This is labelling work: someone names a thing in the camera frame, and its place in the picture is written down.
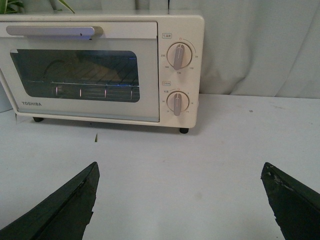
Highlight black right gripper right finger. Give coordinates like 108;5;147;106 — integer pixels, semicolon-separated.
260;162;320;240

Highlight green plant leaves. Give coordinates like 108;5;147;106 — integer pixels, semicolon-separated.
0;0;75;15

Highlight silver oven door handle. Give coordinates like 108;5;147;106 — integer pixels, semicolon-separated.
6;25;104;39

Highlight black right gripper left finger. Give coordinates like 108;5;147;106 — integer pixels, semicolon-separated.
0;162;100;240

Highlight temperature knob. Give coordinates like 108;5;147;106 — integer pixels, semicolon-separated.
167;42;192;70

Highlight oven door with glass window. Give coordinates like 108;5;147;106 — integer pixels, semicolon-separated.
0;21;160;123

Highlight timer knob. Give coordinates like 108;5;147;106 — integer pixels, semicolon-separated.
166;91;190;116

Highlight cream Toshiba toaster oven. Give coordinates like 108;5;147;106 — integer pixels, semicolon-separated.
0;10;205;133

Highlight wire oven rack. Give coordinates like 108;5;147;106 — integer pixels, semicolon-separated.
27;53;140;100

